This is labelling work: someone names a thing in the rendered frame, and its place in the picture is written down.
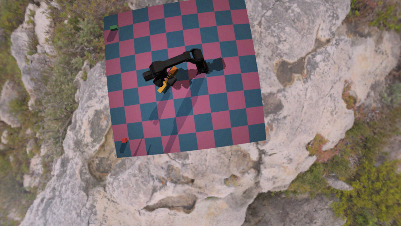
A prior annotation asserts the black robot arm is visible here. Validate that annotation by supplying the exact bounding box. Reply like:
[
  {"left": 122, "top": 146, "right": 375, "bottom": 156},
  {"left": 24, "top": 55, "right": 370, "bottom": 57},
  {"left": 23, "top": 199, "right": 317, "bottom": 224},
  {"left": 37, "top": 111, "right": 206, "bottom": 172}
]
[{"left": 142, "top": 49, "right": 209, "bottom": 87}]

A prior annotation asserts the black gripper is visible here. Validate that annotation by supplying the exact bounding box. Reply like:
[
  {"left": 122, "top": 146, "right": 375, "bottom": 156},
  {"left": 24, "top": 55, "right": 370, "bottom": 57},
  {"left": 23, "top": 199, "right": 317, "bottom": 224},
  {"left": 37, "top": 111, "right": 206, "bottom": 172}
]
[{"left": 160, "top": 71, "right": 177, "bottom": 86}]

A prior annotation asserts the green rectangular block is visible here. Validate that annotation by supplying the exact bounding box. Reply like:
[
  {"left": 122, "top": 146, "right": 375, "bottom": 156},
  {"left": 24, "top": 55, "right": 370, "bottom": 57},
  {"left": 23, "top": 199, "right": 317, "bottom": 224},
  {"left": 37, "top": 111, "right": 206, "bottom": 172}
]
[{"left": 110, "top": 25, "right": 118, "bottom": 31}]

